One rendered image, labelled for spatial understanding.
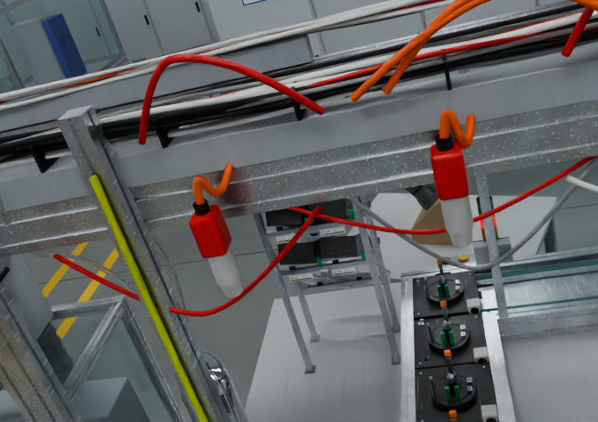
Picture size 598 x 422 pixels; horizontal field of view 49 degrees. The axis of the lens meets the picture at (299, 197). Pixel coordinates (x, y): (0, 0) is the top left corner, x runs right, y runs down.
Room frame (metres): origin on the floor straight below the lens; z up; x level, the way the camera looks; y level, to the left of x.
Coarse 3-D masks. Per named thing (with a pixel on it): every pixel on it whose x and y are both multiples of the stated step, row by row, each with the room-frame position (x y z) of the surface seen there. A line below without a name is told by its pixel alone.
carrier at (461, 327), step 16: (432, 320) 1.86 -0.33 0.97; (448, 320) 1.83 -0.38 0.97; (464, 320) 1.81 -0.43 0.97; (480, 320) 1.78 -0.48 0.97; (416, 336) 1.80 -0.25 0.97; (432, 336) 1.76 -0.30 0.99; (448, 336) 1.72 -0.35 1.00; (464, 336) 1.69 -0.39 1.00; (480, 336) 1.71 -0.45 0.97; (416, 352) 1.72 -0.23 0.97; (432, 352) 1.70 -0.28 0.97; (464, 352) 1.66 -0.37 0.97; (480, 352) 1.62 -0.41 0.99; (416, 368) 1.65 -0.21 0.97
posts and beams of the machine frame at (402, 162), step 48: (384, 144) 0.95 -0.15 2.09; (480, 144) 0.91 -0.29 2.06; (528, 144) 0.89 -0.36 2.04; (576, 144) 0.88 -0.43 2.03; (144, 192) 1.06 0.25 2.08; (192, 192) 1.04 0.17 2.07; (240, 192) 1.02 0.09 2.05; (288, 192) 0.99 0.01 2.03; (336, 192) 0.97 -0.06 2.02; (0, 240) 1.15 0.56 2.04; (48, 240) 1.12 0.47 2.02
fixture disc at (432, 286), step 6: (432, 282) 2.04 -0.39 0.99; (438, 282) 2.03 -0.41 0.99; (450, 282) 2.01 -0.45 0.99; (426, 288) 2.01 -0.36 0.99; (432, 288) 2.00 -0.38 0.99; (450, 288) 1.97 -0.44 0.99; (462, 288) 1.95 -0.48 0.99; (426, 294) 1.98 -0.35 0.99; (432, 294) 1.97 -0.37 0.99; (438, 294) 1.96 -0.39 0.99; (444, 294) 1.95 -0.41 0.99; (450, 294) 1.94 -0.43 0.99; (456, 294) 1.93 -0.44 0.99; (462, 294) 1.94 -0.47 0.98; (432, 300) 1.94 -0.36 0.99; (438, 300) 1.93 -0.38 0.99; (444, 300) 1.92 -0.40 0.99; (450, 300) 1.91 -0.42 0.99; (456, 300) 1.92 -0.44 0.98
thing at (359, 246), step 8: (320, 240) 1.95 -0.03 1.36; (328, 240) 1.94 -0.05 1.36; (336, 240) 1.93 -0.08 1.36; (344, 240) 1.91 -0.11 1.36; (352, 240) 1.90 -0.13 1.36; (360, 240) 1.93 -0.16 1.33; (320, 248) 1.94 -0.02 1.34; (328, 248) 1.93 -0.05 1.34; (336, 248) 1.92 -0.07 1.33; (344, 248) 1.90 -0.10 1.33; (352, 248) 1.89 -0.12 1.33; (360, 248) 1.92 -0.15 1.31; (328, 256) 1.92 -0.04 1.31; (336, 256) 1.91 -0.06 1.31; (344, 256) 1.90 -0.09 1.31; (352, 256) 1.88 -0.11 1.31
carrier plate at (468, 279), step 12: (432, 276) 2.10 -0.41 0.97; (444, 276) 2.08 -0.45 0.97; (456, 276) 2.06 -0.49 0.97; (468, 276) 2.04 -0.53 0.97; (420, 288) 2.05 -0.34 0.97; (468, 288) 1.97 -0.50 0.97; (420, 300) 1.98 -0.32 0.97; (420, 312) 1.92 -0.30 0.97; (432, 312) 1.89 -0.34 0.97; (456, 312) 1.86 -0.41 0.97; (468, 312) 1.85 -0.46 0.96
